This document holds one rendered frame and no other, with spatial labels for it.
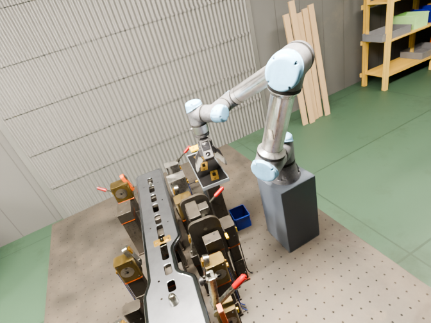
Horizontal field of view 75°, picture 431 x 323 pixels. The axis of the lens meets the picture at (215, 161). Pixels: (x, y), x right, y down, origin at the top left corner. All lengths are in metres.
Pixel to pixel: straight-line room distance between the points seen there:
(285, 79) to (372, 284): 0.99
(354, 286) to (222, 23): 3.17
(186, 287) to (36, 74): 2.76
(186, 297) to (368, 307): 0.75
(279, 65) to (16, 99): 2.96
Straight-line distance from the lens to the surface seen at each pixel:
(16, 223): 4.14
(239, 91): 1.23
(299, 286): 1.48
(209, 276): 0.95
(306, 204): 1.45
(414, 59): 5.78
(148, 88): 3.54
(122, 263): 1.36
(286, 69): 0.93
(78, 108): 3.49
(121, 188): 1.87
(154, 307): 1.21
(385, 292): 1.49
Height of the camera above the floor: 1.93
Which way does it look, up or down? 31 degrees down
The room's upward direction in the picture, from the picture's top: 16 degrees counter-clockwise
